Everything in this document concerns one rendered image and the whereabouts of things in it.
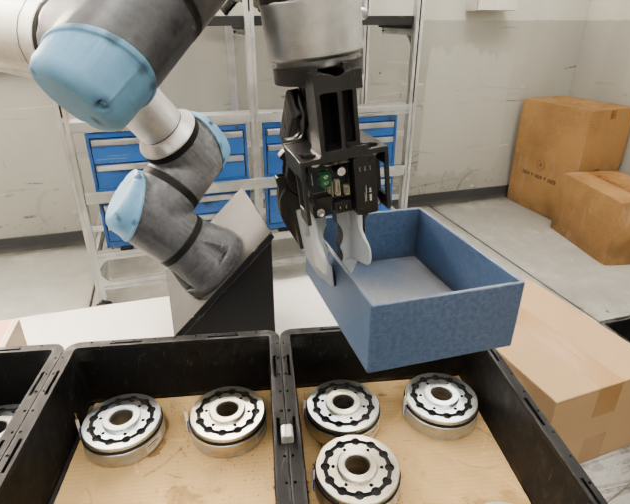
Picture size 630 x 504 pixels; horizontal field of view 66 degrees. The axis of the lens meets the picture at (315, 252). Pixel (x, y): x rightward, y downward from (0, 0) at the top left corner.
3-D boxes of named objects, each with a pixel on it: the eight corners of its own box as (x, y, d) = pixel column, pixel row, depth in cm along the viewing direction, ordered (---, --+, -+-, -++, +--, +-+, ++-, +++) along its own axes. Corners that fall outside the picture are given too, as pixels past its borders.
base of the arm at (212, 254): (191, 267, 106) (154, 241, 101) (239, 222, 103) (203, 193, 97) (189, 311, 94) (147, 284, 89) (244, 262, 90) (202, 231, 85)
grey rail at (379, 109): (64, 129, 219) (61, 119, 217) (406, 110, 263) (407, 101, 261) (60, 134, 211) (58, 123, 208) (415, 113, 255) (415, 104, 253)
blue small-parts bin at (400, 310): (305, 271, 60) (305, 218, 57) (415, 256, 64) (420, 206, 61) (367, 374, 43) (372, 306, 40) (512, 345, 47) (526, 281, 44)
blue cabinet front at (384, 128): (266, 228, 261) (261, 122, 237) (389, 214, 280) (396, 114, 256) (267, 230, 259) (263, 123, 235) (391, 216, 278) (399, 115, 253)
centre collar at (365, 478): (331, 455, 60) (331, 451, 60) (369, 447, 61) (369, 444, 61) (343, 489, 56) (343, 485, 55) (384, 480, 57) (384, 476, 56)
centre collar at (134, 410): (105, 409, 67) (104, 406, 67) (143, 404, 68) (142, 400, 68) (99, 437, 63) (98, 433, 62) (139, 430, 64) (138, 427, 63)
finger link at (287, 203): (286, 252, 46) (273, 161, 42) (282, 245, 47) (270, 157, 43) (334, 242, 47) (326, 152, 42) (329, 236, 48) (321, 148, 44)
